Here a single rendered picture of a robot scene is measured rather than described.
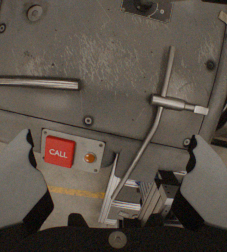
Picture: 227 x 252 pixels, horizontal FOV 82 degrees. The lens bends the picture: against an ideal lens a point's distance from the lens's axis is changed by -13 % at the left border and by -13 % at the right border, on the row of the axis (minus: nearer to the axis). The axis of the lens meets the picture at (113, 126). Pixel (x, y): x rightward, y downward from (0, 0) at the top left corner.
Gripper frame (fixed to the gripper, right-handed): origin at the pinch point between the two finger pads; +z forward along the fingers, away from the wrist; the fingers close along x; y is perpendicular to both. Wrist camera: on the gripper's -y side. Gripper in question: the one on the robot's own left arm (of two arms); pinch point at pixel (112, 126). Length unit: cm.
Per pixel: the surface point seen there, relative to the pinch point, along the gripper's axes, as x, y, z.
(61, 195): -59, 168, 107
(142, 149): 6.4, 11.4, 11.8
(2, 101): -23.1, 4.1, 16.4
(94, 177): -14, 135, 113
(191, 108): 14.8, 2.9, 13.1
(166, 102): 9.7, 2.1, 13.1
